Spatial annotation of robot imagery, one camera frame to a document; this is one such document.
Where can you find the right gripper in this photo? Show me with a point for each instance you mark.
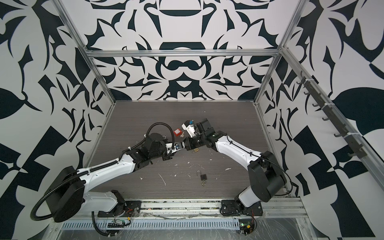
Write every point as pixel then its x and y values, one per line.
pixel 189 144

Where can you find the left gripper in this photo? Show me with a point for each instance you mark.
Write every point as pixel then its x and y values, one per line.
pixel 168 157

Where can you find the red padlock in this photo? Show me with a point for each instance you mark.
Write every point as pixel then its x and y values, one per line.
pixel 179 133

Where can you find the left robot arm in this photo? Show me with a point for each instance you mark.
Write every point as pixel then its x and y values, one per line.
pixel 72 190

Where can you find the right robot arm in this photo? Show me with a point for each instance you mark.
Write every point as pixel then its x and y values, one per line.
pixel 266 176

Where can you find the black padlock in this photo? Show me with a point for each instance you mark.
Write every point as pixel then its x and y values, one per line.
pixel 203 178

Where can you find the left circuit board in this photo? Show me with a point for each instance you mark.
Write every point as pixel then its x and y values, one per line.
pixel 119 223

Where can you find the circuit board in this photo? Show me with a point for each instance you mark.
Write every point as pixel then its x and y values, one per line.
pixel 247 228
pixel 119 223

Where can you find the right circuit board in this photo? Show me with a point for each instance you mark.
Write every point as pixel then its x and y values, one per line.
pixel 247 228

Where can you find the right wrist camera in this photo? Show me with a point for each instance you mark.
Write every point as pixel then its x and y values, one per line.
pixel 189 127

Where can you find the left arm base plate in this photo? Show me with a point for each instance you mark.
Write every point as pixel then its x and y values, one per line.
pixel 128 209

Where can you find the white cable duct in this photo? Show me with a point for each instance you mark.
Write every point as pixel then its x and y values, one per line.
pixel 178 224

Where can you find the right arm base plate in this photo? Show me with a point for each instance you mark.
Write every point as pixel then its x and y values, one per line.
pixel 236 208

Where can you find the aluminium front rail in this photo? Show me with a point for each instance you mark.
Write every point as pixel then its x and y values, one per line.
pixel 167 209

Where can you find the wall hook rack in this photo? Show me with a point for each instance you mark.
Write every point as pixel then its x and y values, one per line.
pixel 334 115

